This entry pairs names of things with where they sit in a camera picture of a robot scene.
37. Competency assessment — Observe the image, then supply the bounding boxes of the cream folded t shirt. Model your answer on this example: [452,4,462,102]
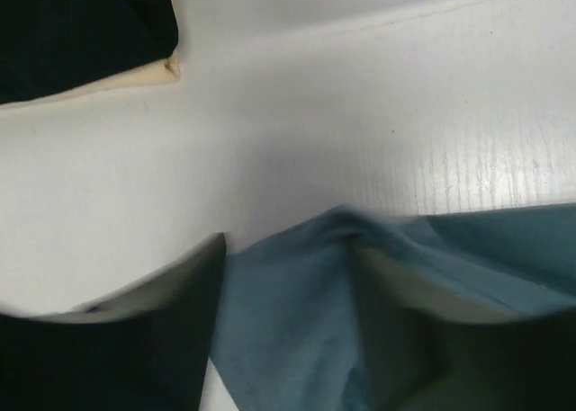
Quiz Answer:
[1,50,181,110]

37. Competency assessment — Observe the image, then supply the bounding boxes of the black folded t shirt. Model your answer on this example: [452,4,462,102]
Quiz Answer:
[1,0,178,104]

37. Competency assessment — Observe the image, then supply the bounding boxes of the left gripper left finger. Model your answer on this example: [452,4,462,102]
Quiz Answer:
[1,234,225,410]

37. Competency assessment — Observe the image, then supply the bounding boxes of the blue-grey t shirt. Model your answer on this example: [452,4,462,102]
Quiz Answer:
[211,204,575,410]

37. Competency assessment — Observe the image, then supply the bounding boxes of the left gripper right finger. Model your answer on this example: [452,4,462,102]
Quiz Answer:
[351,239,575,410]

